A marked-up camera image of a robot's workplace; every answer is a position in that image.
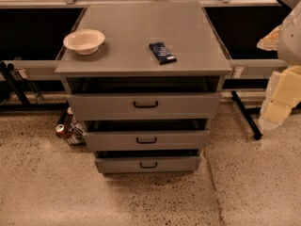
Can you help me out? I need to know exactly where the dark blue snack packet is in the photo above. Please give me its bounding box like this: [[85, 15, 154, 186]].
[[149, 42, 177, 65]]

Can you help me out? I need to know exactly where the grey drawer cabinet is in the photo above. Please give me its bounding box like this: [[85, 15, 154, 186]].
[[54, 0, 232, 174]]

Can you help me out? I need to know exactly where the black top drawer handle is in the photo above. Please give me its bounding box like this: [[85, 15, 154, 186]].
[[133, 101, 159, 108]]

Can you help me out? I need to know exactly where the black middle drawer handle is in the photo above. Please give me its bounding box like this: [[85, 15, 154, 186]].
[[136, 137, 157, 144]]

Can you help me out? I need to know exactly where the red soda can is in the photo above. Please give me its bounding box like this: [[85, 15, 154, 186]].
[[55, 124, 66, 137]]

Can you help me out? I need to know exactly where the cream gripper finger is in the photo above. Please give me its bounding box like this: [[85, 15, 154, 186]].
[[257, 26, 280, 51], [259, 66, 301, 130]]

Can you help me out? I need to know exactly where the black stand leg left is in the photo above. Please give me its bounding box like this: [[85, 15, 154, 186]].
[[0, 61, 69, 111]]

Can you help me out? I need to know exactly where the black stand leg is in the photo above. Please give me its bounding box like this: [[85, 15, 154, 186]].
[[231, 90, 262, 140], [0, 61, 69, 111]]

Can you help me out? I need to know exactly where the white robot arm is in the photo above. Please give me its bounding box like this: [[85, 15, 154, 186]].
[[257, 2, 301, 130]]

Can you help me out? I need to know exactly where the black stand leg right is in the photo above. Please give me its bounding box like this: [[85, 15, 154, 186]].
[[231, 90, 262, 140]]

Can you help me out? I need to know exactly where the grey top drawer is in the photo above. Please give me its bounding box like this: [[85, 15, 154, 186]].
[[68, 92, 220, 121]]

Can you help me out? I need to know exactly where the black bottom drawer handle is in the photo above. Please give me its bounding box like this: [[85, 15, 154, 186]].
[[139, 162, 158, 169]]

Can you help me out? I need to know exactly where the grey bottom drawer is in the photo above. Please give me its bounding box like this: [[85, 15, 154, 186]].
[[95, 149, 200, 173]]

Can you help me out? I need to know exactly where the black drawer handle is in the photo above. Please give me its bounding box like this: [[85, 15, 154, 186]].
[[139, 162, 158, 169], [133, 101, 159, 108], [136, 137, 157, 144]]

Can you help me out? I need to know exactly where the grey drawer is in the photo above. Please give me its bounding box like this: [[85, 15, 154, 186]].
[[68, 92, 220, 121], [84, 119, 209, 151], [95, 149, 200, 173]]

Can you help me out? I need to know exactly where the white bowl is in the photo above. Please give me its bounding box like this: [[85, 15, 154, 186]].
[[63, 29, 105, 55]]

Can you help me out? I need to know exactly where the wire rack on floor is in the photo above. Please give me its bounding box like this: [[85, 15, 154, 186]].
[[63, 115, 85, 145]]

